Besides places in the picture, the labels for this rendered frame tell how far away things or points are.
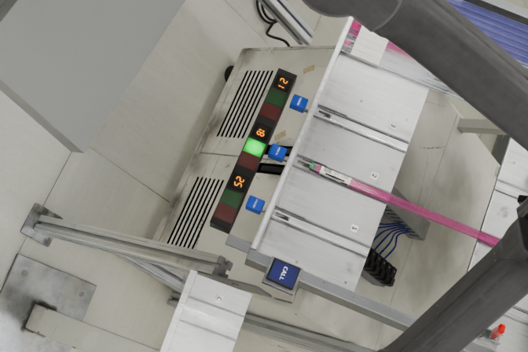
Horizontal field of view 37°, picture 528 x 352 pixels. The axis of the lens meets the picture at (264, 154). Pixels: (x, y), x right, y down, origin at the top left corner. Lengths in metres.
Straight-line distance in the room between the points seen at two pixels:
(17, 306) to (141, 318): 0.39
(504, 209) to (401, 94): 0.29
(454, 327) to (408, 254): 1.05
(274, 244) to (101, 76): 0.43
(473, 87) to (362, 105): 0.78
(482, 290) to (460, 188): 1.29
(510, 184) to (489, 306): 0.63
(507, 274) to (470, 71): 0.26
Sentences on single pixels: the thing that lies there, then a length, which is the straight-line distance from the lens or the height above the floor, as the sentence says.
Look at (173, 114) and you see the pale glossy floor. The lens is 2.20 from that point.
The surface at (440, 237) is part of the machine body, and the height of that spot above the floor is 0.62.
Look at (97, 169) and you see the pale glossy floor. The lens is 2.06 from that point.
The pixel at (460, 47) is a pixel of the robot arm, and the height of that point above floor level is 1.32.
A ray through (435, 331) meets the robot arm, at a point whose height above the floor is 1.21.
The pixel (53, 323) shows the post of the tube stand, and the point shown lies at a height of 0.12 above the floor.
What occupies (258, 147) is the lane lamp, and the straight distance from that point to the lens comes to 1.48.
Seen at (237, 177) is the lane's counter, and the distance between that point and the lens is 1.46.
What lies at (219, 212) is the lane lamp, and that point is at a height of 0.65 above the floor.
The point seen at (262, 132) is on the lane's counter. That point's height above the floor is 0.66.
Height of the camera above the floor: 1.68
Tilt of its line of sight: 43 degrees down
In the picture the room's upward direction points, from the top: 95 degrees clockwise
